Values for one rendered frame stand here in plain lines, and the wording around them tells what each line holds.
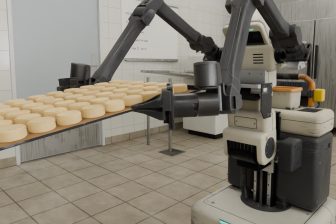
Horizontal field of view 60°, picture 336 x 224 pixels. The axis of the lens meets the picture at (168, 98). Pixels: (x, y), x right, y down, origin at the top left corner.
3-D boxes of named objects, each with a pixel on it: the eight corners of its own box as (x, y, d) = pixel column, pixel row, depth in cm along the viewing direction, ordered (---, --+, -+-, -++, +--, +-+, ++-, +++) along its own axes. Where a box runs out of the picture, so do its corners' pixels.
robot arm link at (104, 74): (157, 14, 122) (143, 14, 130) (149, 5, 118) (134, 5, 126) (102, 101, 114) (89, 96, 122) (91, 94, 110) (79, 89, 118)
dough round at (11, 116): (3, 125, 62) (1, 116, 62) (12, 119, 67) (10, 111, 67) (27, 122, 63) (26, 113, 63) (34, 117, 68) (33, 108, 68)
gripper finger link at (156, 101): (131, 131, 66) (172, 128, 66) (128, 100, 65) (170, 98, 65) (134, 122, 73) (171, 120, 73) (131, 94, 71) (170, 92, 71)
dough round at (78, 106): (83, 108, 72) (81, 101, 72) (95, 110, 69) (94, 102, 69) (65, 113, 68) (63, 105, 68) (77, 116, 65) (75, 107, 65)
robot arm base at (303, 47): (312, 45, 126) (285, 46, 134) (307, 32, 120) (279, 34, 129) (307, 61, 123) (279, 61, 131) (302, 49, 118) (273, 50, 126)
